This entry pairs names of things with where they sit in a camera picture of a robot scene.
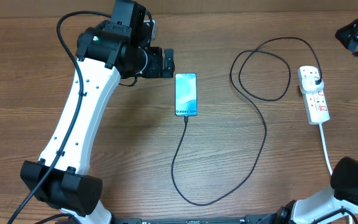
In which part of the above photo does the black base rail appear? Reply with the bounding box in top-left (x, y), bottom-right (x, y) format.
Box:
top-left (54, 213), bottom-right (332, 224)

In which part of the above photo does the white charger plug adapter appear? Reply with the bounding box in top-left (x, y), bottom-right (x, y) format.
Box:
top-left (300, 77), bottom-right (324, 94)

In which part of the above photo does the blue Galaxy smartphone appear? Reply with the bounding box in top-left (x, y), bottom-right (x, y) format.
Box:
top-left (175, 73), bottom-right (198, 116)

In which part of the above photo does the white power strip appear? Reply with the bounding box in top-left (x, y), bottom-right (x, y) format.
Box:
top-left (298, 65), bottom-right (330, 125)

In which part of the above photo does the black charging cable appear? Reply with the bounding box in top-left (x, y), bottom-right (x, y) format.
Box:
top-left (170, 37), bottom-right (323, 207)

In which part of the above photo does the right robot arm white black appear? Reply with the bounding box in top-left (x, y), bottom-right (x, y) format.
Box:
top-left (244, 18), bottom-right (358, 224)

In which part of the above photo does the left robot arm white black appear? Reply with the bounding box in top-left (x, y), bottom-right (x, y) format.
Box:
top-left (20, 1), bottom-right (175, 223)

